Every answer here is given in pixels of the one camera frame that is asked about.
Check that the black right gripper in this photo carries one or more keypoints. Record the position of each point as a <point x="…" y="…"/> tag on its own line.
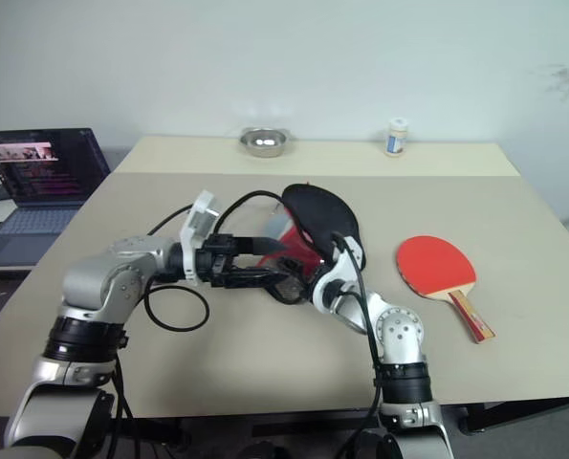
<point x="316" y="275"/>

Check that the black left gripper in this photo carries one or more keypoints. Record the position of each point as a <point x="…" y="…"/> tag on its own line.
<point x="217" y="260"/>

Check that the grey zipper pull tag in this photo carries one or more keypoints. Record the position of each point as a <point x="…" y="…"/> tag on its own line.
<point x="277" y="224"/>

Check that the red and black paddle case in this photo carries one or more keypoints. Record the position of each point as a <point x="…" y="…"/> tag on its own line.
<point x="322" y="215"/>

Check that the red table tennis paddle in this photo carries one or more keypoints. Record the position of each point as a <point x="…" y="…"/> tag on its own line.
<point x="432" y="263"/>

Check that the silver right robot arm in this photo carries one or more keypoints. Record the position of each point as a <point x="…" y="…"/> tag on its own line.
<point x="399" y="334"/>

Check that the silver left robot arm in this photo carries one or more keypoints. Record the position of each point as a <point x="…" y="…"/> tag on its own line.
<point x="97" y="277"/>

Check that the stainless steel bowl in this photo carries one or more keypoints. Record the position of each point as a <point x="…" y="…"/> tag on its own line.
<point x="265" y="142"/>

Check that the small white plastic bottle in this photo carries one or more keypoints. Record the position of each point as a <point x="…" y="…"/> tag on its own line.
<point x="397" y="139"/>

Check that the open blue-grey laptop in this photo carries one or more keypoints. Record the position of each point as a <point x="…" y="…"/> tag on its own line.
<point x="40" y="191"/>

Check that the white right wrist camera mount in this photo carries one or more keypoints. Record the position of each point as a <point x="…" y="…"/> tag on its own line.
<point x="346" y="258"/>

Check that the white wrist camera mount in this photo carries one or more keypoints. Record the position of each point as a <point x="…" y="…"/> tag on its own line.
<point x="346" y="258"/>
<point x="203" y="210"/>

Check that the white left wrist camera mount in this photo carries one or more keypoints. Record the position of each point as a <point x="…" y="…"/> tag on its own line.
<point x="203" y="210"/>

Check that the black table frame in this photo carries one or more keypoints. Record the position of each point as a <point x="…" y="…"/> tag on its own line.
<point x="528" y="411"/>

